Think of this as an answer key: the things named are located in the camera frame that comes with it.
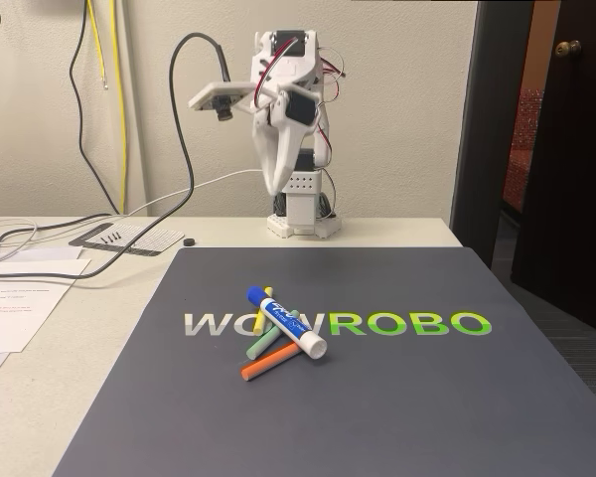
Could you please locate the grey WOWROBO mat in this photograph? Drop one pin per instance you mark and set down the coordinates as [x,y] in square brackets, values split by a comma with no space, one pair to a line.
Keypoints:
[377,407]

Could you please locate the blank white paper sheet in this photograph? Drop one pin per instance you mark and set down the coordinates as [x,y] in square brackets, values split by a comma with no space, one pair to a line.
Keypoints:
[40,270]
[54,252]

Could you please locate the blue dry erase marker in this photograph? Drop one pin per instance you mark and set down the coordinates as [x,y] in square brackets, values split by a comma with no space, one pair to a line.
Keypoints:
[285,320]

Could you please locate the grid screw mat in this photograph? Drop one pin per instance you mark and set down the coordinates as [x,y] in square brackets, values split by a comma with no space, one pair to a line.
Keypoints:
[149,238]

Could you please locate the printed white paper sheet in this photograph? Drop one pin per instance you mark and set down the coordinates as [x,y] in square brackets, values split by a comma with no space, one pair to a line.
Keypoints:
[10,328]

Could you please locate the dark grey door frame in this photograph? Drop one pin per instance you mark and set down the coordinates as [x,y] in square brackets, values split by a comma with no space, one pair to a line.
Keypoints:
[482,124]

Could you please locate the red speckled fabric furniture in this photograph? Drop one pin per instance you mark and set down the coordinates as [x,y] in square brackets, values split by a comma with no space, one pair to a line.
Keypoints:
[521,149]

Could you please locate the brass door knob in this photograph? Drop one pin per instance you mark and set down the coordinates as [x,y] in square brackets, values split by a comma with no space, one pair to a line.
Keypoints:
[568,48]

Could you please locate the yellow chalk stick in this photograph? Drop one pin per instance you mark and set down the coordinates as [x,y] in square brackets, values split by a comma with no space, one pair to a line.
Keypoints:
[259,324]

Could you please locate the dark brown door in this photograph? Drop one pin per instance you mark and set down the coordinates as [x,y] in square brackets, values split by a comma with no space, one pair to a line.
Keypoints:
[566,174]

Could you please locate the green chalk stick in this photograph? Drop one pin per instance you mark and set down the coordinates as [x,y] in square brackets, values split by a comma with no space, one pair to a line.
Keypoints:
[260,345]

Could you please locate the white gripper camera box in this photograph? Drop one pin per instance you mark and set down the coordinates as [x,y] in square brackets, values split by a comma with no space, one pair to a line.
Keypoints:
[213,94]

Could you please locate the orange chalk stick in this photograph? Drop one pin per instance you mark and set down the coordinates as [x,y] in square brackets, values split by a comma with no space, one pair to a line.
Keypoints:
[268,363]

